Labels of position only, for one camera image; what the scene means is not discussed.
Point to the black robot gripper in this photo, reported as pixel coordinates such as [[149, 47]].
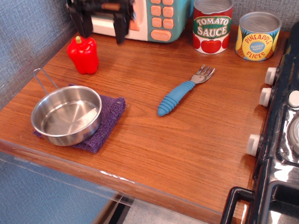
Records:
[[80, 13]]

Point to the red toy bell pepper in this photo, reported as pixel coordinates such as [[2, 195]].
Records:
[[83, 54]]

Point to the white stove knob bottom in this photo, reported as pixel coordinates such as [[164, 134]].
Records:
[[252, 145]]

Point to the white stove knob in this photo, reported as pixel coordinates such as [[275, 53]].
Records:
[[270, 75], [265, 96], [252, 145]]

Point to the teal toy microwave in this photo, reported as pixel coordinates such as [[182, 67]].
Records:
[[154, 20]]

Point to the purple knitted cloth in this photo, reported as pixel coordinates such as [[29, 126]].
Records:
[[113, 108]]

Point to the stainless steel pan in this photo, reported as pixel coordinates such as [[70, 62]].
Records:
[[67, 116]]

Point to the tomato sauce can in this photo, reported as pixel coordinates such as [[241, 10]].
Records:
[[211, 25]]

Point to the pineapple slices can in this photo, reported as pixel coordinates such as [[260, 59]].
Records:
[[257, 35]]

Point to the white stove knob top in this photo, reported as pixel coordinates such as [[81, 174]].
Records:
[[270, 75]]

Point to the white stove knob middle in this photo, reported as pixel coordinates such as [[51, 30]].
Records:
[[265, 96]]

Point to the black toy stove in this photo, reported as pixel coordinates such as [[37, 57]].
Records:
[[276, 171]]

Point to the blue handled toy fork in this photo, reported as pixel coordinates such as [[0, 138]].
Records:
[[172, 99]]

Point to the black oven door handle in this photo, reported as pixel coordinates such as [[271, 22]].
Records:
[[235, 194]]

